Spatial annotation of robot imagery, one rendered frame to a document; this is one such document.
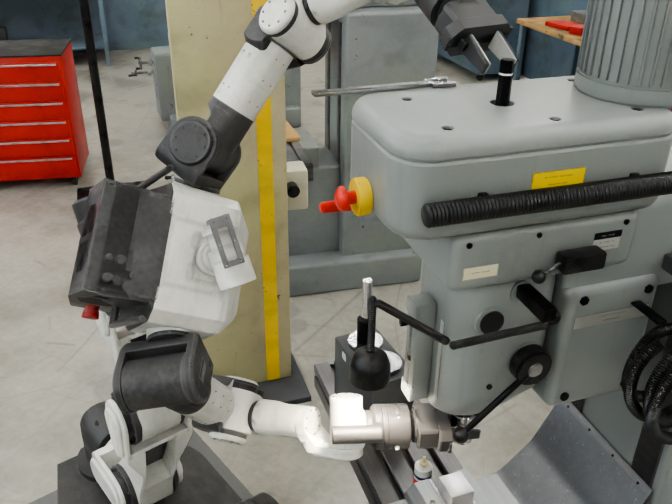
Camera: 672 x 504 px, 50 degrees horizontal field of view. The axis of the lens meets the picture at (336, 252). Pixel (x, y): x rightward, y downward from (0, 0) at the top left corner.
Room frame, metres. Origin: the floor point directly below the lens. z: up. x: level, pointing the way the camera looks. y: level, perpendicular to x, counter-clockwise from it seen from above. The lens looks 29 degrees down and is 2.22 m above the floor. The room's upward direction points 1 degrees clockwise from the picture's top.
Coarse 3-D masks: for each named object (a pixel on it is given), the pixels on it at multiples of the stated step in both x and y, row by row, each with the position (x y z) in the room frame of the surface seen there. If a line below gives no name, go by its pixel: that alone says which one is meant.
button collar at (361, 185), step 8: (352, 184) 1.03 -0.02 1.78; (360, 184) 1.00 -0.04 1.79; (368, 184) 1.01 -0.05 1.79; (360, 192) 1.00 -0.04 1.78; (368, 192) 1.00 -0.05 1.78; (360, 200) 0.99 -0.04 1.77; (368, 200) 0.99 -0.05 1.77; (352, 208) 1.02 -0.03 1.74; (360, 208) 0.99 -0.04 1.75; (368, 208) 0.99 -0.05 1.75
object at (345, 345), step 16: (352, 336) 1.53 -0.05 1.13; (336, 352) 1.53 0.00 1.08; (352, 352) 1.48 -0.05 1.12; (336, 368) 1.53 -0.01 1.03; (400, 368) 1.41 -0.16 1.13; (336, 384) 1.53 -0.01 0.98; (400, 384) 1.38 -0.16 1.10; (368, 400) 1.36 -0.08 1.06; (384, 400) 1.36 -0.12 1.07; (400, 400) 1.38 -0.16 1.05
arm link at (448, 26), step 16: (432, 0) 1.19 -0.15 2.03; (448, 0) 1.18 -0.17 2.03; (464, 0) 1.18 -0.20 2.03; (480, 0) 1.20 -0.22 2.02; (432, 16) 1.19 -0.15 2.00; (448, 16) 1.15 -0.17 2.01; (464, 16) 1.14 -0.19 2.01; (480, 16) 1.15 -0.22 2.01; (496, 16) 1.16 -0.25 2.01; (448, 32) 1.12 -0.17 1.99; (464, 32) 1.12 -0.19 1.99; (480, 32) 1.14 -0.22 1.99; (448, 48) 1.12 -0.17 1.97
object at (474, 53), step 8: (464, 40) 1.12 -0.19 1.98; (472, 40) 1.11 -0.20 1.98; (464, 48) 1.12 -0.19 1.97; (472, 48) 1.11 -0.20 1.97; (480, 48) 1.10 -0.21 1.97; (472, 56) 1.11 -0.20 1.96; (480, 56) 1.09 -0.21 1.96; (472, 64) 1.11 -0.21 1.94; (480, 64) 1.09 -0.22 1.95; (488, 64) 1.08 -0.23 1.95; (480, 72) 1.09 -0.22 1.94
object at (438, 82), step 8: (424, 80) 1.19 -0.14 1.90; (432, 80) 1.19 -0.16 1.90; (440, 80) 1.20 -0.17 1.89; (336, 88) 1.13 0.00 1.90; (344, 88) 1.13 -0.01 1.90; (352, 88) 1.13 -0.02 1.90; (360, 88) 1.14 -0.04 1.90; (368, 88) 1.14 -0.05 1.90; (376, 88) 1.14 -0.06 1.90; (384, 88) 1.14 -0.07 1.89; (392, 88) 1.15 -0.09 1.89; (400, 88) 1.15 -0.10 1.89; (408, 88) 1.16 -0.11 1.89; (320, 96) 1.11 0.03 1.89
